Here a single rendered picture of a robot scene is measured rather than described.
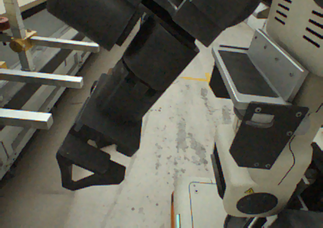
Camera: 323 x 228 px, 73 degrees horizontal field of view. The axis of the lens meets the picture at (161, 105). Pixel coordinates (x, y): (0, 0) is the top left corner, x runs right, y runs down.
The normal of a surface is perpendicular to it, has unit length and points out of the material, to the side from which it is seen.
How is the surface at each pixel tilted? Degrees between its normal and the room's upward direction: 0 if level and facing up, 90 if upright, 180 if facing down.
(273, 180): 90
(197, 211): 0
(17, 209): 0
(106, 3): 64
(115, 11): 69
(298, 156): 24
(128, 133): 30
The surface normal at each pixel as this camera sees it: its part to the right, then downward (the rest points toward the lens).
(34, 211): 0.12, -0.80
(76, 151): 0.60, -0.67
